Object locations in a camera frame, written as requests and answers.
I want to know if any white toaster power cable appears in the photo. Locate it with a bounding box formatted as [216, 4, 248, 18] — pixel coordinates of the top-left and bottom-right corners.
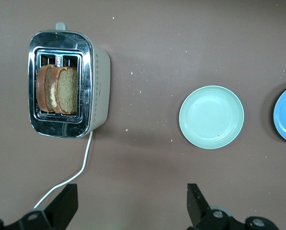
[33, 130, 94, 209]

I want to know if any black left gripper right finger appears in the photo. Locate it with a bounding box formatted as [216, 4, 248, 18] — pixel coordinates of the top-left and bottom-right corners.
[187, 183, 282, 230]

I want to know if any brown bread slice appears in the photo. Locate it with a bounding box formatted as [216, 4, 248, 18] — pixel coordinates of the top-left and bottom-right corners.
[49, 66, 79, 115]
[36, 64, 57, 113]

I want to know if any beige chrome toaster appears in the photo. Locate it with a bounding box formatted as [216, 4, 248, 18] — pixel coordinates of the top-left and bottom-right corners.
[27, 22, 111, 139]

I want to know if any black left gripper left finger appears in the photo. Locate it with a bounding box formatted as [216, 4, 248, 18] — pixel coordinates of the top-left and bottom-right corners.
[0, 183, 79, 230]

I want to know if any green round plate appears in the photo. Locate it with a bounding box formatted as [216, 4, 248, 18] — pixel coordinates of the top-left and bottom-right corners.
[179, 85, 245, 150]

